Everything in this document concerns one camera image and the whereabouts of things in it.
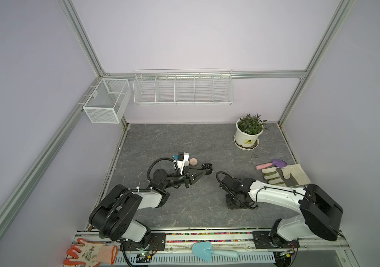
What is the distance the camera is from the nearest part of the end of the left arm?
693mm

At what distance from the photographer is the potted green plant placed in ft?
3.21

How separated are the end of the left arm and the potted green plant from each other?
1.34ft
